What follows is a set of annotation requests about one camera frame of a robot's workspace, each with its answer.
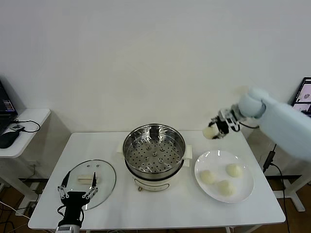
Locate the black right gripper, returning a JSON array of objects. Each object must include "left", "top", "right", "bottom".
[{"left": 207, "top": 116, "right": 230, "bottom": 141}]

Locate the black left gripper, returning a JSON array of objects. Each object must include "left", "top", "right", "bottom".
[{"left": 57, "top": 171, "right": 99, "bottom": 220}]

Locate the white steamed baozi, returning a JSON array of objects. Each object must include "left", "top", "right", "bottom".
[
  {"left": 200, "top": 170, "right": 216, "bottom": 185},
  {"left": 225, "top": 164, "right": 243, "bottom": 178},
  {"left": 202, "top": 126, "right": 218, "bottom": 140},
  {"left": 217, "top": 180, "right": 237, "bottom": 196}
]

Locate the glass lid with cream handle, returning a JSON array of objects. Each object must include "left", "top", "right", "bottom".
[{"left": 60, "top": 159, "right": 117, "bottom": 211}]

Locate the perforated steel steamer basket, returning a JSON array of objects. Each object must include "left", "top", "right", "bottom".
[{"left": 122, "top": 124, "right": 187, "bottom": 176}]

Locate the white round plate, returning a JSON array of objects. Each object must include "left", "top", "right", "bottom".
[{"left": 194, "top": 150, "right": 255, "bottom": 204}]

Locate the cream electric cooking pot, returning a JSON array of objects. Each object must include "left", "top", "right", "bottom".
[{"left": 117, "top": 142, "right": 192, "bottom": 192}]

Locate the white side desk with mouse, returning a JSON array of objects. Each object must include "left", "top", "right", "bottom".
[{"left": 0, "top": 108, "right": 52, "bottom": 212}]

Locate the black computer mouse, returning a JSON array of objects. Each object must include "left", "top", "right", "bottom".
[{"left": 0, "top": 131, "right": 20, "bottom": 149}]

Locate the small black usb hub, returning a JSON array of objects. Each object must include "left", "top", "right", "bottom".
[{"left": 9, "top": 123, "right": 26, "bottom": 133}]

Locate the grey laptop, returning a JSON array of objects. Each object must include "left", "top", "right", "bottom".
[{"left": 288, "top": 77, "right": 311, "bottom": 117}]

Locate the black laptop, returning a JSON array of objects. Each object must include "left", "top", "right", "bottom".
[{"left": 0, "top": 79, "right": 19, "bottom": 136}]

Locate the white side desk with label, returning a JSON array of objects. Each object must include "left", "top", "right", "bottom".
[{"left": 263, "top": 155, "right": 311, "bottom": 212}]

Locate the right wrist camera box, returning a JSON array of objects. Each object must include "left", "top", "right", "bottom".
[{"left": 218, "top": 109, "right": 242, "bottom": 132}]

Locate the black cable with adapter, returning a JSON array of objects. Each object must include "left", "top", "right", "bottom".
[{"left": 263, "top": 143, "right": 291, "bottom": 233}]

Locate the white floor cable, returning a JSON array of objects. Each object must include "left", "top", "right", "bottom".
[{"left": 0, "top": 200, "right": 30, "bottom": 217}]

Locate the black hub cable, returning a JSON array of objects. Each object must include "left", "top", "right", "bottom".
[{"left": 14, "top": 119, "right": 41, "bottom": 133}]

